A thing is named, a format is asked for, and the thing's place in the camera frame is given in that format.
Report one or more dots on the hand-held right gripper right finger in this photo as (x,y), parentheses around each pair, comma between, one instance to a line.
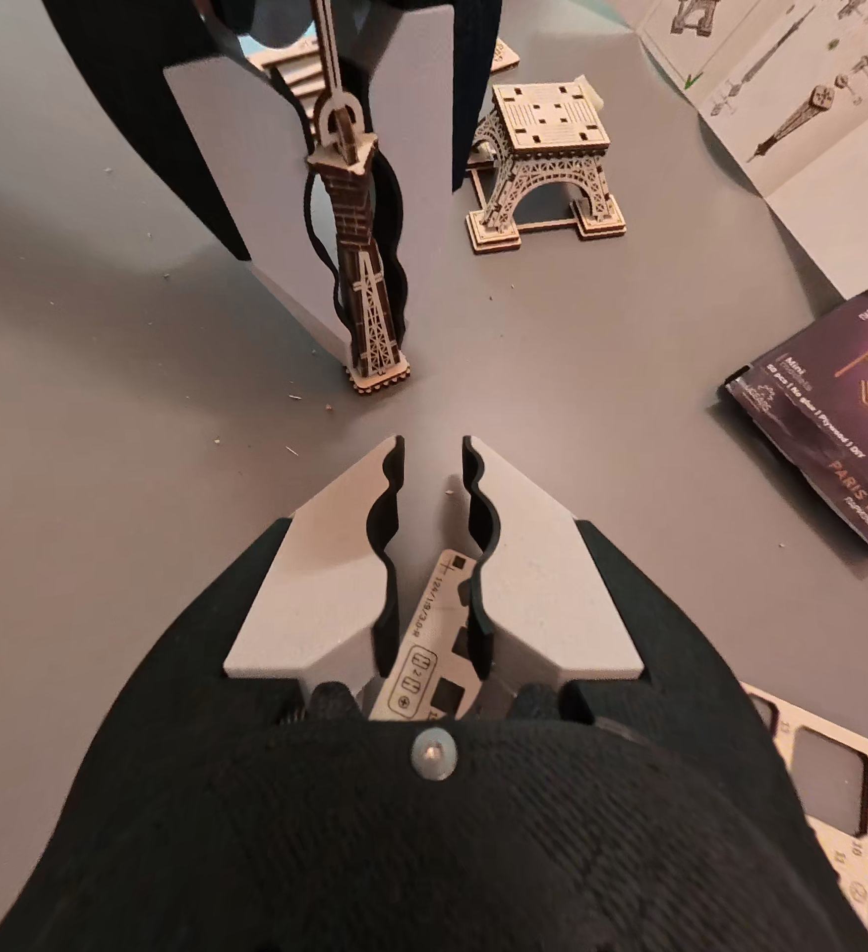
(553,602)

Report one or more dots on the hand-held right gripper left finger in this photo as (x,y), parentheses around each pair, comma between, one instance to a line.
(307,595)

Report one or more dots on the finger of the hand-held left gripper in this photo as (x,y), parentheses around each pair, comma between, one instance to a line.
(419,149)
(255,186)

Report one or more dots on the wooden tower model spire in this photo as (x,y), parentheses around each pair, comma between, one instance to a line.
(363,297)

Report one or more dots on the wooden parts sheet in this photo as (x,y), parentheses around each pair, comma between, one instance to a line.
(292,78)

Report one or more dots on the pale cut-out parts sheet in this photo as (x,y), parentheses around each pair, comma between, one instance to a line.
(415,654)

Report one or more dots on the wooden tower model base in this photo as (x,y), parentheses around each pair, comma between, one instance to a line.
(549,119)

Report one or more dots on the purple model kit box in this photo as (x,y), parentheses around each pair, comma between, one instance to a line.
(835,446)

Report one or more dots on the white instruction sheet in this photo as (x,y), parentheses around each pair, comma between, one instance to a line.
(813,186)

